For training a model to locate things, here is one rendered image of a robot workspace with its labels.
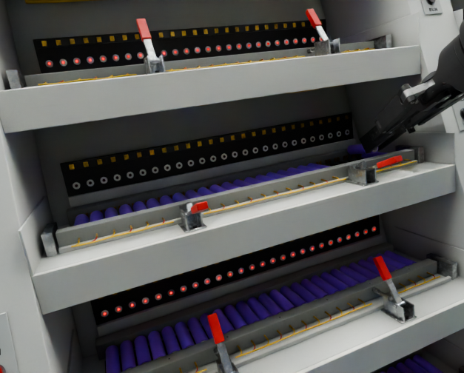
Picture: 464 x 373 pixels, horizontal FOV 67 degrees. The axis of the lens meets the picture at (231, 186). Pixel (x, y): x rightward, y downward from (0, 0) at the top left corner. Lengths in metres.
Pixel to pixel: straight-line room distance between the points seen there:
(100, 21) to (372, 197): 0.54
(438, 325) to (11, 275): 0.56
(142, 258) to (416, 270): 0.45
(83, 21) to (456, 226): 0.72
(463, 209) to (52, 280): 0.59
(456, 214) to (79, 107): 0.58
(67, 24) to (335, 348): 0.66
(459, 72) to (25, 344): 0.56
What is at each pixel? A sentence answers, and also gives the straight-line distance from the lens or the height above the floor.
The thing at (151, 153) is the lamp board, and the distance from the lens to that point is 0.59.
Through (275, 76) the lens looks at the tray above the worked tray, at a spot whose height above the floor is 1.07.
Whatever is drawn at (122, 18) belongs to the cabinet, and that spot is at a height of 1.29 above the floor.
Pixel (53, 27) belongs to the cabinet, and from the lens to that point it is 0.72.
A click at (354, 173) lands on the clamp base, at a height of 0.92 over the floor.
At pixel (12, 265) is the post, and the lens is 0.43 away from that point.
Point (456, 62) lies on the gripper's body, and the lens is 0.51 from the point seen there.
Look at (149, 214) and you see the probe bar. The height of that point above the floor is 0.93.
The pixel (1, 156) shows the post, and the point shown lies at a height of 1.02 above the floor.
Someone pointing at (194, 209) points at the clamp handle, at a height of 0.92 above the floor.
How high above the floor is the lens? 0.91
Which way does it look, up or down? 4 degrees up
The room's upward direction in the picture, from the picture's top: 14 degrees counter-clockwise
